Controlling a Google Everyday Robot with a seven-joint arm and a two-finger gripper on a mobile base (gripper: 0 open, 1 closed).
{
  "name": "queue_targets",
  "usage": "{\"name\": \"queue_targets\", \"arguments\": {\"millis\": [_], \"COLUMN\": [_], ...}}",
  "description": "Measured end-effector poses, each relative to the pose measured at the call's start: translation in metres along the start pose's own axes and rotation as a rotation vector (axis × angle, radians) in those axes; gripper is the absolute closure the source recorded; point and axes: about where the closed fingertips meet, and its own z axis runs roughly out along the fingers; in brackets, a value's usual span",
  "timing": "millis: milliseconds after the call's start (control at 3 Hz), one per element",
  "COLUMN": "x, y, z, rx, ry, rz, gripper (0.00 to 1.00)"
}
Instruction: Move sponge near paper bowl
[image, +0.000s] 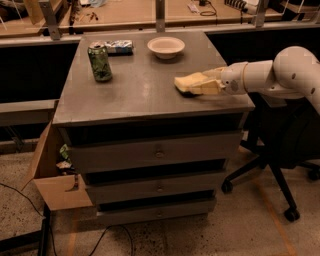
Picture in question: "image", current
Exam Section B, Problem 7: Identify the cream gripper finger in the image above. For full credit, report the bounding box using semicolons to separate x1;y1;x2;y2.
202;67;224;79
189;79;225;95

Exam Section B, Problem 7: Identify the black office chair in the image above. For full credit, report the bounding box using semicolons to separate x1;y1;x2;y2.
221;93;320;222

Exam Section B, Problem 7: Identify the cardboard box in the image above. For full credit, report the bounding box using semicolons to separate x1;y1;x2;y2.
19;114;92;211

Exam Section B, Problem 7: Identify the grey drawer cabinet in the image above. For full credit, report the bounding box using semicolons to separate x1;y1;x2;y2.
53;32;254;213

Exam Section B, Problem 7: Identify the yellow sponge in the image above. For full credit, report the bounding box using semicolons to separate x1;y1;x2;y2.
174;72;208;95

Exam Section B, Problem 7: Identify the blue white snack packet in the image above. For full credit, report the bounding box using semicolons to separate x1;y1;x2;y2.
105;40;133;55

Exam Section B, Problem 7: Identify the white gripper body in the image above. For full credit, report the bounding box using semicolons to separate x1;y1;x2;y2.
221;62;248;95

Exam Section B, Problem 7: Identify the white paper bowl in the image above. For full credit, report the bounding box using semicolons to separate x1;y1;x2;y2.
147;37;185;60

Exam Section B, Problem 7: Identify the black metal stand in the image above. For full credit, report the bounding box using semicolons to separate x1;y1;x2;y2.
0;205;51;256

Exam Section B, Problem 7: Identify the green soda can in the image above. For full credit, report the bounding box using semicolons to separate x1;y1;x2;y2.
87;41;112;82

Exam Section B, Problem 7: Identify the wooden background workbench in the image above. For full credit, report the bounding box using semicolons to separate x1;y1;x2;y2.
0;0;320;38

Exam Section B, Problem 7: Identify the bottom grey drawer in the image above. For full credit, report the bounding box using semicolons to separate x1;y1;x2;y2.
97;197;216;225

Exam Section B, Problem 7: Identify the top grey drawer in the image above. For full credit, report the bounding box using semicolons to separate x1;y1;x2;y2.
68;131;243;173

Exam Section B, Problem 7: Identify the grey drawer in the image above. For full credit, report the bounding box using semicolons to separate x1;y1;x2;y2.
86;171;224;204
68;131;243;173
97;197;216;225

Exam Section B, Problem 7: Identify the middle grey drawer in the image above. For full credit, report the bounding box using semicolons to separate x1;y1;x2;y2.
86;171;224;204

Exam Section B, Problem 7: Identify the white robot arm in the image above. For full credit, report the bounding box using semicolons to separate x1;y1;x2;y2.
188;46;320;114

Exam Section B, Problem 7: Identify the black floor cable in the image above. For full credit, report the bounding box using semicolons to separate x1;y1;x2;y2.
87;224;135;256

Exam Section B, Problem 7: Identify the black cable on workbench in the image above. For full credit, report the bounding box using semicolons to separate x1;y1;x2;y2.
198;0;218;18

